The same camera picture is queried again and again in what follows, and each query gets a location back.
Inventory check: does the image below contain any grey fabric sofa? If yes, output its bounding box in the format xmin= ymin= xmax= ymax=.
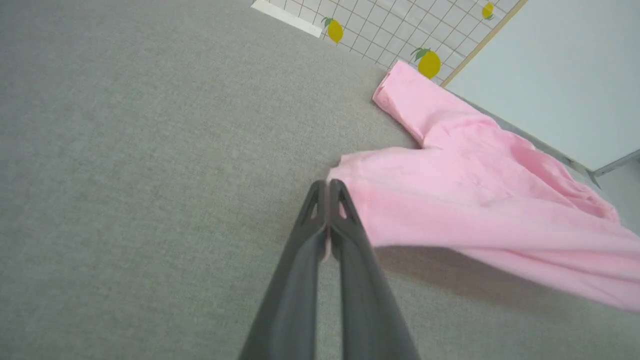
xmin=0 ymin=0 xmax=640 ymax=360

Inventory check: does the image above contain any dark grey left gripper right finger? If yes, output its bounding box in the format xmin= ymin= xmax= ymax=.
xmin=327 ymin=179 xmax=421 ymax=360

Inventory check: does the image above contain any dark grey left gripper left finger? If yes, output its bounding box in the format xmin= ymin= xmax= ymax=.
xmin=238 ymin=180 xmax=328 ymax=360

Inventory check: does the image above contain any lemon print grid panel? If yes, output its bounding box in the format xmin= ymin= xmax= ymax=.
xmin=265 ymin=0 xmax=528 ymax=88

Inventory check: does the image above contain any pink shirt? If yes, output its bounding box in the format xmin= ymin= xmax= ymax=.
xmin=327 ymin=60 xmax=640 ymax=314

